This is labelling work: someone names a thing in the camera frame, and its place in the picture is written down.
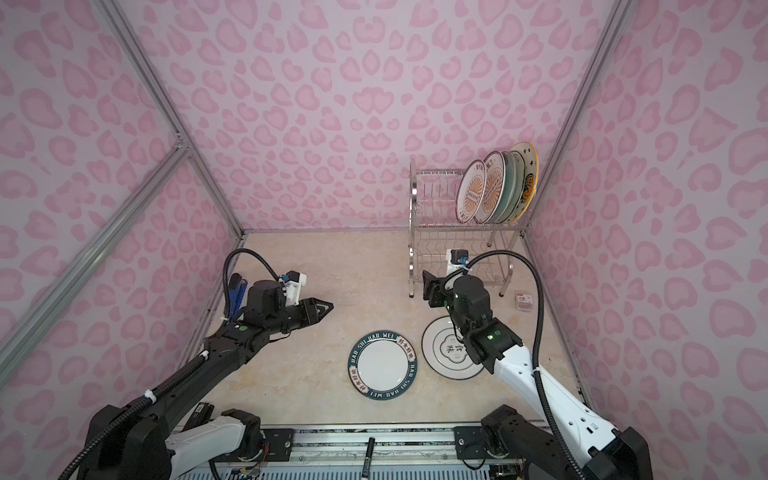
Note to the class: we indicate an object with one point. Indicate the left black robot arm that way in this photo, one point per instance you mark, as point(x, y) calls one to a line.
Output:
point(192, 384)

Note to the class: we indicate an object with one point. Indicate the cream plate with red berries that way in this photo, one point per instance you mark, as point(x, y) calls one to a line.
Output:
point(522, 195)

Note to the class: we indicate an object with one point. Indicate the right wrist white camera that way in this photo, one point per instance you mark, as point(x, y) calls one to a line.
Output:
point(457, 262)

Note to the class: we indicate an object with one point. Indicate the cat and stars plate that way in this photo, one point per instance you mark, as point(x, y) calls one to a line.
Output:
point(534, 172)

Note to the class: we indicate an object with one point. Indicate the teal flower plate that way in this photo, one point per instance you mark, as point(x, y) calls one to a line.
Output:
point(512, 182)

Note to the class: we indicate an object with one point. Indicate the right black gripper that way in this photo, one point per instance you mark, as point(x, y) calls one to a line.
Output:
point(433, 286)

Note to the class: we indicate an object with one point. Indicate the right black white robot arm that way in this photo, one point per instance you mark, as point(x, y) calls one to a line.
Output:
point(579, 443)

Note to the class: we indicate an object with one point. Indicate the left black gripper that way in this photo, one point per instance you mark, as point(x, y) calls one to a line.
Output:
point(310, 311)

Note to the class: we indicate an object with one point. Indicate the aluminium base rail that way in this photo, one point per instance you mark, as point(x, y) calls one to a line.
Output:
point(240, 437)

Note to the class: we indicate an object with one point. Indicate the large orange sunburst plate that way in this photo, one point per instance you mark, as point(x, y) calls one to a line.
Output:
point(495, 171)

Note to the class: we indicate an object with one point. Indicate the small pink white box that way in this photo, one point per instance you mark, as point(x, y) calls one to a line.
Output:
point(524, 301)

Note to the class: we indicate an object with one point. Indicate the small orange sunburst plate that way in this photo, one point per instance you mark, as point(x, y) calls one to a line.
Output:
point(470, 192)

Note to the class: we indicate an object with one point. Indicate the black marker pen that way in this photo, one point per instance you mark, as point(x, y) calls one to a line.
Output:
point(366, 469)

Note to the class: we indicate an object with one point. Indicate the dark green rimmed plate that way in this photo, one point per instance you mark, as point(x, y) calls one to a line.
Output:
point(382, 365)

